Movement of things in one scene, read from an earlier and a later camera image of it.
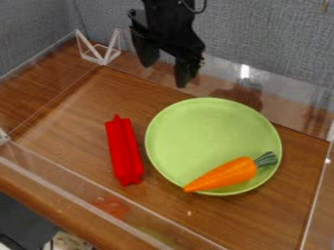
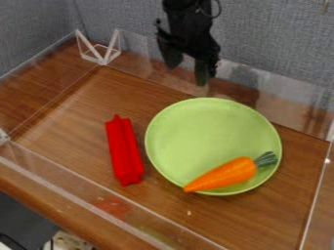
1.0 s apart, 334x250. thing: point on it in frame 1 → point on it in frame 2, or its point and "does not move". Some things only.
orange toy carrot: x=230 y=172 does not move
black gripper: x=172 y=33 → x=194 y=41
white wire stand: x=95 y=52 does not move
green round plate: x=201 y=135 does not move
